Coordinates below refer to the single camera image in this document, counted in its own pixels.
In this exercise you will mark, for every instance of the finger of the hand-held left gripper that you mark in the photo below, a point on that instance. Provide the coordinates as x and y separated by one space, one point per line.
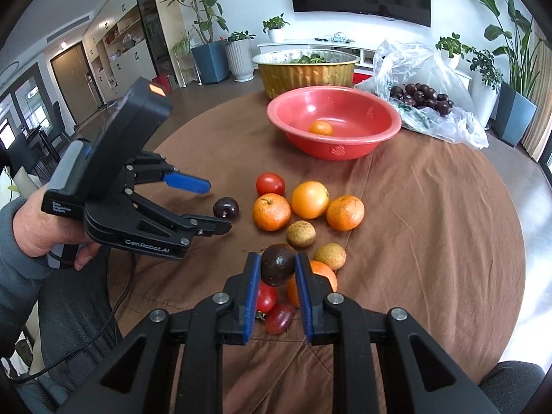
211 226
189 183

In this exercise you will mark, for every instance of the dark grey fabric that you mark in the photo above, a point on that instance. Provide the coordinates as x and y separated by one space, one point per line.
513 379

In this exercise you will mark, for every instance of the smooth orange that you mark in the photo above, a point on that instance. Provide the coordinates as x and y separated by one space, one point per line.
309 199

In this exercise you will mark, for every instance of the orange tangerine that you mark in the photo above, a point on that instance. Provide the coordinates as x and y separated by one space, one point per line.
323 274

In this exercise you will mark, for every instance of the dark dining chair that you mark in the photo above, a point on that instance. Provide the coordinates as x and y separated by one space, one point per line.
56 127

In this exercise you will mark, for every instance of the wall shelving cabinet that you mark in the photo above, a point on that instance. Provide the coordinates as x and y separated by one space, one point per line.
125 43

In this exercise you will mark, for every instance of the red panel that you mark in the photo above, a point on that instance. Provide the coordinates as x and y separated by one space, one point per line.
364 77

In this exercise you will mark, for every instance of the red plastic colander bowl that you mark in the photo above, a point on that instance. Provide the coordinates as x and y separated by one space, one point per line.
345 138

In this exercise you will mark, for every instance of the red grape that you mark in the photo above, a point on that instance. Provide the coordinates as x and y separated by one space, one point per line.
280 319

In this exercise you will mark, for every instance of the bumpy tangerine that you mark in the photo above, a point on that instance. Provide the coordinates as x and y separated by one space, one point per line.
345 212
271 211

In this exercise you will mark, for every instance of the dark brown passion fruit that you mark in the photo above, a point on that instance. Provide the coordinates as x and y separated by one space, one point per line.
278 264

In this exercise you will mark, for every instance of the person's left hand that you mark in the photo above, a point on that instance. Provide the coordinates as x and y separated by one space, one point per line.
43 228

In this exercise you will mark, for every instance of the pile of dark plums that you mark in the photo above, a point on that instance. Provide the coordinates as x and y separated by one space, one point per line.
425 95

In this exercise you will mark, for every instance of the person's leg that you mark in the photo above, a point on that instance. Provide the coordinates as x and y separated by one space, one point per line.
73 319

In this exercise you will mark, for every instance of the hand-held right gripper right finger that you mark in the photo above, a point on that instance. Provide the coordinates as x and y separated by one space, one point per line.
302 297

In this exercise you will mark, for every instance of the green leafy vegetables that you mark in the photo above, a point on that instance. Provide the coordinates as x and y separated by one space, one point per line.
310 58

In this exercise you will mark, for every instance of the small tangerine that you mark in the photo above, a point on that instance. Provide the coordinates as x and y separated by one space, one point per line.
321 128

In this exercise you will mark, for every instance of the clear plastic bag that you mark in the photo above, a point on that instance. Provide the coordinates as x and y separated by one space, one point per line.
431 69

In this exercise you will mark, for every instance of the red box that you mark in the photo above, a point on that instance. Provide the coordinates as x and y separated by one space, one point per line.
161 82

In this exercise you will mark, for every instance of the red tomato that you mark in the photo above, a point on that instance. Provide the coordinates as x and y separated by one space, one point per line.
270 184
266 298

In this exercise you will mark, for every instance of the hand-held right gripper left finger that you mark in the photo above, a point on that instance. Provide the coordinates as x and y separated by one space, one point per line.
251 297

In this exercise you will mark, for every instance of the single dark plum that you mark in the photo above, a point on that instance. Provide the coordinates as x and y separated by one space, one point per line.
226 208

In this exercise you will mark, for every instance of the small brown round fruit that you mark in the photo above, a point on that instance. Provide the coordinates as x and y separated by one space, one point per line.
301 233
330 256

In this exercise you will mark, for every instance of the plant in white ribbed pot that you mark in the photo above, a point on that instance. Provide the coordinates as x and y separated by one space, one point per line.
239 60

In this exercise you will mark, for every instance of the person's left forearm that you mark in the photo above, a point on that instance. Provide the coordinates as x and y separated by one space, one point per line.
17 289

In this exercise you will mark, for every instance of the tall plant in blue pot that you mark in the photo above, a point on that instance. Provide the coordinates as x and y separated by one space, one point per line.
210 62

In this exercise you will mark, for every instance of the large-leaf plant in dark pot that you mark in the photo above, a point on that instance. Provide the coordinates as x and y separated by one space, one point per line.
515 112

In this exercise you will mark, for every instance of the bushy plant in white pot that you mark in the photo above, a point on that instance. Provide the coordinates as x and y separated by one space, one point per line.
487 69

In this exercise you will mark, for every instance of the white television cabinet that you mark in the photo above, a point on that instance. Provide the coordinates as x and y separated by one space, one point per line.
293 45

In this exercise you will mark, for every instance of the brown door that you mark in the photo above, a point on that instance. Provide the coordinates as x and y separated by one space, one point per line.
73 82

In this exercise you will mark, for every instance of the small plant in white pot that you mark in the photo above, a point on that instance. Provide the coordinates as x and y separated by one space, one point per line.
276 34
450 45

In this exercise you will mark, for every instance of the gold foil basin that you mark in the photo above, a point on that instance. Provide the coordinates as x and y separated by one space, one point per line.
302 77

